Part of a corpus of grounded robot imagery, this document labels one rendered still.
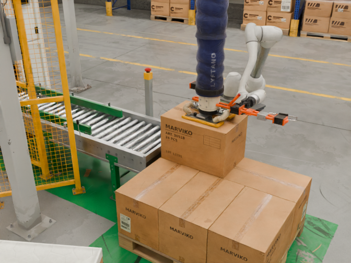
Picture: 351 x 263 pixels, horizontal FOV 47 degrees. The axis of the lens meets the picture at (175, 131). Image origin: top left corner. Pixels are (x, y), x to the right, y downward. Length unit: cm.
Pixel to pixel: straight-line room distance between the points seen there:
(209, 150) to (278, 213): 71
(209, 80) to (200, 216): 101
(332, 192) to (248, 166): 115
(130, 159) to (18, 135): 94
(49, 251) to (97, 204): 198
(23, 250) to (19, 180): 150
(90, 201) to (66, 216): 29
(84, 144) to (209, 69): 146
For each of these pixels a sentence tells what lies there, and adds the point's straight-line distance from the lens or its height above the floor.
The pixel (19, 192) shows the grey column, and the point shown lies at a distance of 351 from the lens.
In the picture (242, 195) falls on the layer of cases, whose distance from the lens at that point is 306.
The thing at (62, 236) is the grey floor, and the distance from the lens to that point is 363.
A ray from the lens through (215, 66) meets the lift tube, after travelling 305.
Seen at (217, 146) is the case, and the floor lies 81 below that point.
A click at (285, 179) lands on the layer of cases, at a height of 54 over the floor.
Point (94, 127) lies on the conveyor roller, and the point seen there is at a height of 54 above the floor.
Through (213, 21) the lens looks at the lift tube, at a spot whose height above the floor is 173.
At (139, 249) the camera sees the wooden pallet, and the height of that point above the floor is 2.
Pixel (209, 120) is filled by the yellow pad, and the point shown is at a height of 98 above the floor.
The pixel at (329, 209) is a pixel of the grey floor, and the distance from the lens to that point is 404.
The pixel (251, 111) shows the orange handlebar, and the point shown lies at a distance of 305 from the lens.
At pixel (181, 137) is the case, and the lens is 326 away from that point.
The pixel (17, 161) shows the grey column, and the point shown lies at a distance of 338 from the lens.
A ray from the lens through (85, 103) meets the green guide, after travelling 451.
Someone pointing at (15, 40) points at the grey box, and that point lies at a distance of 309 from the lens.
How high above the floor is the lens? 231
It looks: 27 degrees down
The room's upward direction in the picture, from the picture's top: straight up
